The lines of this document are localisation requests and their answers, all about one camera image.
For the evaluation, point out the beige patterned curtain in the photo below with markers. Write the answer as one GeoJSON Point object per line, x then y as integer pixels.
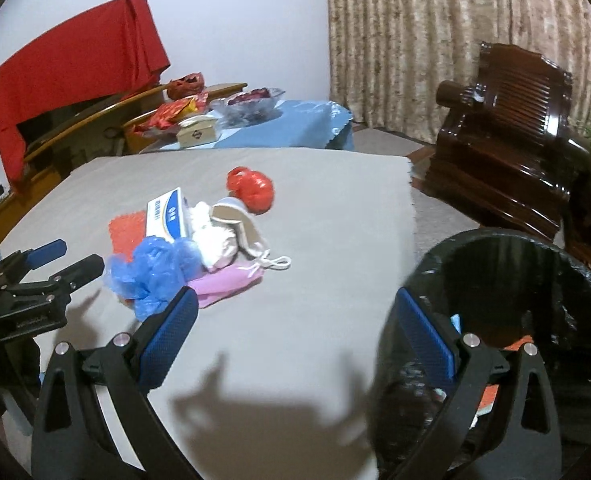
{"type": "Point", "coordinates": [387, 57]}

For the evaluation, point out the blue cloth side table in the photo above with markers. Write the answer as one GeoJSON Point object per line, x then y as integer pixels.
{"type": "Point", "coordinates": [293, 124]}

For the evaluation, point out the orange foam net front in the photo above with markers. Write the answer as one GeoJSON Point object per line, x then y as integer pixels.
{"type": "Point", "coordinates": [491, 390]}

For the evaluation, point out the beige tissue box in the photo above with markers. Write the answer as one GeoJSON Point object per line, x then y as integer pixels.
{"type": "Point", "coordinates": [197, 130]}

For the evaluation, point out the white blue medicine box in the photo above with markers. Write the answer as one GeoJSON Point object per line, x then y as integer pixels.
{"type": "Point", "coordinates": [167, 216]}

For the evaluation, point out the wooden tv cabinet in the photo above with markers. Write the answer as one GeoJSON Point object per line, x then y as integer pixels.
{"type": "Point", "coordinates": [105, 129]}

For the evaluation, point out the blue plastic bag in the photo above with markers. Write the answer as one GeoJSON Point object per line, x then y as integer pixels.
{"type": "Point", "coordinates": [157, 271]}

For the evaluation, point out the orange foam net back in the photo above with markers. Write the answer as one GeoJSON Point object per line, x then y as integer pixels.
{"type": "Point", "coordinates": [126, 232]}

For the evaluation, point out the red plastic bag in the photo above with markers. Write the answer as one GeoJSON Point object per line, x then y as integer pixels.
{"type": "Point", "coordinates": [254, 189]}

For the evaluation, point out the dark wooden armchair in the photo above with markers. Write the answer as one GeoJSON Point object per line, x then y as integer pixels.
{"type": "Point", "coordinates": [505, 152]}

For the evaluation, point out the black lined trash bin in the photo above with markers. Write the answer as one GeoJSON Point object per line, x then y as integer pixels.
{"type": "Point", "coordinates": [500, 285]}

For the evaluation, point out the glass fruit bowl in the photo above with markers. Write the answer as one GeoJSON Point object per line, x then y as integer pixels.
{"type": "Point", "coordinates": [248, 108]}

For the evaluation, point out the grey table cloth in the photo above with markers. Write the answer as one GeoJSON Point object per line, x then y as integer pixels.
{"type": "Point", "coordinates": [271, 383]}

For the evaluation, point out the white tissue large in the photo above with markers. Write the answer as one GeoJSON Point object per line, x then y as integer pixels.
{"type": "Point", "coordinates": [217, 244]}

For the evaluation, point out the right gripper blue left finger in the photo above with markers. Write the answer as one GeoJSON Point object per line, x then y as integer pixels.
{"type": "Point", "coordinates": [71, 438]}

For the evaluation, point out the red cloth cover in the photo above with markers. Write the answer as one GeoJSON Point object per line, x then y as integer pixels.
{"type": "Point", "coordinates": [113, 48]}

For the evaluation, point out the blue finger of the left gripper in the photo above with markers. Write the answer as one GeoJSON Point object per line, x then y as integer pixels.
{"type": "Point", "coordinates": [79, 274]}
{"type": "Point", "coordinates": [43, 253]}

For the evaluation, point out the red bag on cabinet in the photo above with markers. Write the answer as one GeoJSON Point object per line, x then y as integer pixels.
{"type": "Point", "coordinates": [189, 85]}

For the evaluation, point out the pink drawstring bag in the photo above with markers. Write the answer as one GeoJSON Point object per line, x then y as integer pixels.
{"type": "Point", "coordinates": [225, 283]}

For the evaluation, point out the orange foam net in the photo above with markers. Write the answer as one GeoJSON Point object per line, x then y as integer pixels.
{"type": "Point", "coordinates": [126, 232]}
{"type": "Point", "coordinates": [491, 390]}

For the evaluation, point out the red snack packets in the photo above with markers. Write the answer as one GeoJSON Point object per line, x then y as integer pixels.
{"type": "Point", "coordinates": [171, 113]}

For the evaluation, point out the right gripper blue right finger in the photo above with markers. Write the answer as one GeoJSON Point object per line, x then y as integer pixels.
{"type": "Point", "coordinates": [522, 440]}

